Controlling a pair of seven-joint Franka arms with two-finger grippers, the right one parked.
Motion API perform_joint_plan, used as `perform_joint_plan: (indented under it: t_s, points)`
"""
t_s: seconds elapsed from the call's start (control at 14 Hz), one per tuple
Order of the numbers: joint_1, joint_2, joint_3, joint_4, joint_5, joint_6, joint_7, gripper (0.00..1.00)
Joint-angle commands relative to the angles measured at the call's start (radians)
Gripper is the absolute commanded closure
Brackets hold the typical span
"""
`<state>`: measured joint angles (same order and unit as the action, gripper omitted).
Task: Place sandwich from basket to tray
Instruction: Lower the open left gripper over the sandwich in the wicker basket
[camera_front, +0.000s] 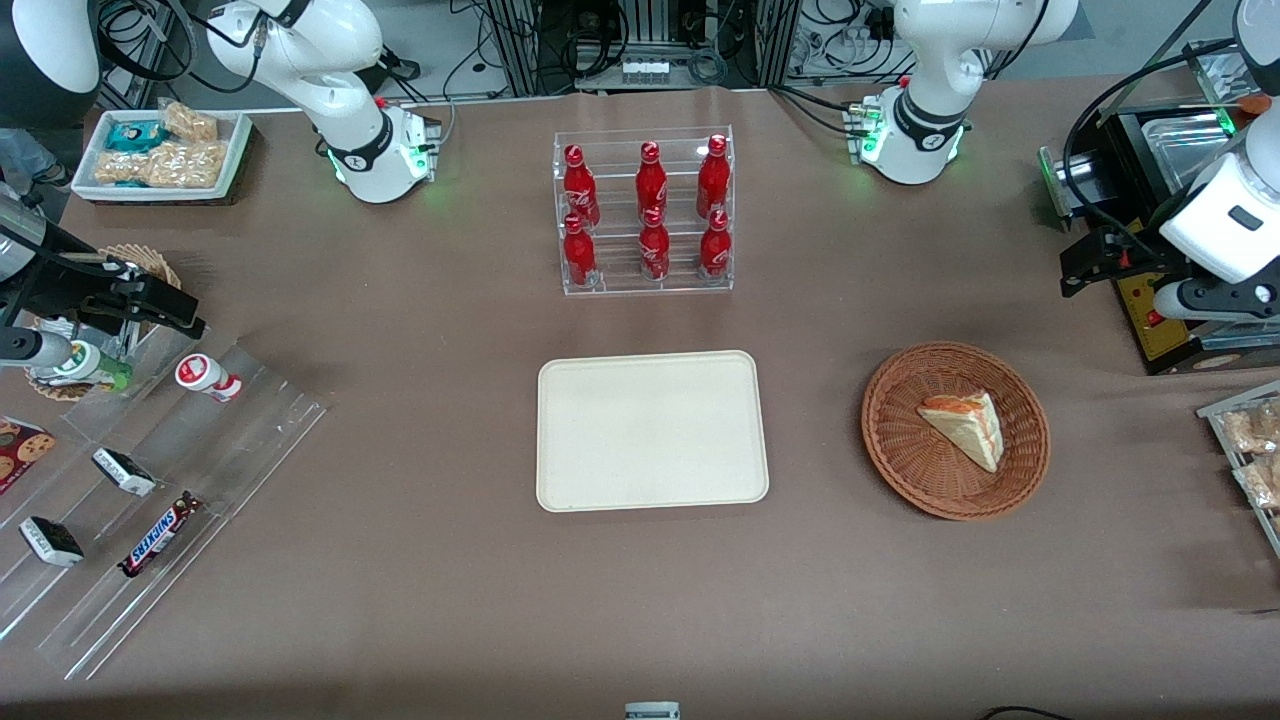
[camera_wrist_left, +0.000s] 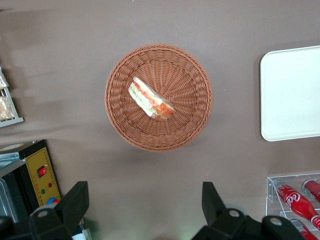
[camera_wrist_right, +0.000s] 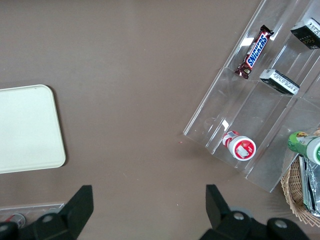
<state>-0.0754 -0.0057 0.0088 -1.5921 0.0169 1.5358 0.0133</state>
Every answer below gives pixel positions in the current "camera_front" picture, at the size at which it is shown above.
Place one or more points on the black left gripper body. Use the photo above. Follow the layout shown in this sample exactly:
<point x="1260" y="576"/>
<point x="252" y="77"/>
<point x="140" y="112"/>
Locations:
<point x="1137" y="253"/>

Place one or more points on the triangular sandwich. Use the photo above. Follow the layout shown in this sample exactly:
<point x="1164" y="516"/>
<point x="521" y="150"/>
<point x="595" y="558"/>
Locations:
<point x="965" y="428"/>

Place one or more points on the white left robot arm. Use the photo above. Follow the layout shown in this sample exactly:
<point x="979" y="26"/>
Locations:
<point x="930" y="110"/>

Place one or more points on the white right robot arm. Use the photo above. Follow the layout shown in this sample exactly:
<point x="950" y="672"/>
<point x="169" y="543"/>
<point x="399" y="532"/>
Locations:
<point x="345" y="110"/>

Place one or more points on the small tan wicker basket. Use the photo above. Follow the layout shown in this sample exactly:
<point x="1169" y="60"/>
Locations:
<point x="150" y="262"/>

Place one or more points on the flat wicker coaster basket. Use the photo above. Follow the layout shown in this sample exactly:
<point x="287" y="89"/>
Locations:
<point x="62" y="390"/>

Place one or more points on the large brown wicker basket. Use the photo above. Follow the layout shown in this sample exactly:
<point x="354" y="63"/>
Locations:
<point x="900" y="440"/>

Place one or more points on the cream plastic tray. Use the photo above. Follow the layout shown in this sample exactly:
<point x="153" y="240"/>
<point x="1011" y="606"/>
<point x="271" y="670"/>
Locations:
<point x="650" y="430"/>

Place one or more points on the white red yogurt bottle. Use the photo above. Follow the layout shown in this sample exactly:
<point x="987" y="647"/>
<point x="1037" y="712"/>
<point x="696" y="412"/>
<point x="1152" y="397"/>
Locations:
<point x="205" y="376"/>

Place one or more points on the green drink bottle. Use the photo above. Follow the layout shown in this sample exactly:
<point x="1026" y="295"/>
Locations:
<point x="100" y="368"/>

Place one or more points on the black countertop appliance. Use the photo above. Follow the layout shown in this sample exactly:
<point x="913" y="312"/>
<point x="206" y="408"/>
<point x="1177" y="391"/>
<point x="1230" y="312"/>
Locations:
<point x="1140" y="150"/>

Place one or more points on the medium peanut brittle pack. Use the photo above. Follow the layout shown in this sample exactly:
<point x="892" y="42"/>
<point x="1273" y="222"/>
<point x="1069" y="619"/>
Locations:
<point x="120" y="168"/>

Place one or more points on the large peanut brittle pack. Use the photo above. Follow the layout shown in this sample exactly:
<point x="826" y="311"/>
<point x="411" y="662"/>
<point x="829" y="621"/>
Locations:
<point x="188" y="165"/>

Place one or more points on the clear acrylic stepped shelf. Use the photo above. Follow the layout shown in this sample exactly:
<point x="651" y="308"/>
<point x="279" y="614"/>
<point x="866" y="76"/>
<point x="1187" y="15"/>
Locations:
<point x="230" y="450"/>

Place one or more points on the person in blue jeans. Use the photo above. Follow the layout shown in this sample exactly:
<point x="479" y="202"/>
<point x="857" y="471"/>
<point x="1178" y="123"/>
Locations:
<point x="25" y="155"/>

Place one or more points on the white snack bin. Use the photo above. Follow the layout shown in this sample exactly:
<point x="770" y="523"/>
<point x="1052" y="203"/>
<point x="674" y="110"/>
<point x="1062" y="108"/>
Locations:
<point x="235" y="150"/>

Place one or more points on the teal snack packet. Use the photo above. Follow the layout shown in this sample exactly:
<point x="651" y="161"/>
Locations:
<point x="133" y="135"/>

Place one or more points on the black white snack bar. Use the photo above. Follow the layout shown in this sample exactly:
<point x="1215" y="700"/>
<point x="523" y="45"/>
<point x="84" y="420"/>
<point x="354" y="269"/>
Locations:
<point x="52" y="541"/>
<point x="124" y="472"/>

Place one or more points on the small peanut brittle pack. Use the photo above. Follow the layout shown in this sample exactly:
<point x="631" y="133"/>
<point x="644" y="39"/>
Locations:
<point x="190" y="122"/>

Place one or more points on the chocolate chip cookie packet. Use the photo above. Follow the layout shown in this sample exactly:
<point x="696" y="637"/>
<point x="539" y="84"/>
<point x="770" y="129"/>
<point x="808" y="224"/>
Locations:
<point x="22" y="450"/>

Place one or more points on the small orange round object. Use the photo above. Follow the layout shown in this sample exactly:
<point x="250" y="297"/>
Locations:
<point x="1255" y="103"/>

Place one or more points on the clear wrapped pastry pack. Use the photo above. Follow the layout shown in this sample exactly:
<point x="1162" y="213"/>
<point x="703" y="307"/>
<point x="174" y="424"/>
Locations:
<point x="1255" y="428"/>
<point x="1262" y="482"/>

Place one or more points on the Snickers bar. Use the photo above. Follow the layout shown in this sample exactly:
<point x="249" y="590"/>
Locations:
<point x="160" y="535"/>

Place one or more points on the red cola bottle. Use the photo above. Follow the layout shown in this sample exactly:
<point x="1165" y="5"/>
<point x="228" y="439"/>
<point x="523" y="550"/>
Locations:
<point x="651" y="185"/>
<point x="713" y="180"/>
<point x="654" y="250"/>
<point x="580" y="190"/>
<point x="715" y="248"/>
<point x="578" y="255"/>

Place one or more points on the clear acrylic bottle rack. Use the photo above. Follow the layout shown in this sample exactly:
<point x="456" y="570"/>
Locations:
<point x="615" y="275"/>

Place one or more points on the white power strip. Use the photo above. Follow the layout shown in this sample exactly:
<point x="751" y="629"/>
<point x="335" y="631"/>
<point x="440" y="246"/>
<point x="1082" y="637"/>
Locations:
<point x="645" y="71"/>

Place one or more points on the grey device at table edge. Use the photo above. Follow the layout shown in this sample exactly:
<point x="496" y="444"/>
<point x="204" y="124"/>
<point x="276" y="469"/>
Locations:
<point x="652" y="711"/>

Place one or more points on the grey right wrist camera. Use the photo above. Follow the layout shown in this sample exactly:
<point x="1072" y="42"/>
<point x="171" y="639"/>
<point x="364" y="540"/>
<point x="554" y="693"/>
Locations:
<point x="35" y="348"/>

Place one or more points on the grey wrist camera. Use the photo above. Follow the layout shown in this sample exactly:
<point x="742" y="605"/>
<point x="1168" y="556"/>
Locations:
<point x="1210" y="300"/>
<point x="35" y="348"/>

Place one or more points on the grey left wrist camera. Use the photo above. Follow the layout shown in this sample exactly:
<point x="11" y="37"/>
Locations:
<point x="1210" y="300"/>

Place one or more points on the aluminium frame rack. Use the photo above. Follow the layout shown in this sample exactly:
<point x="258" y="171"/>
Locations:
<point x="520" y="50"/>

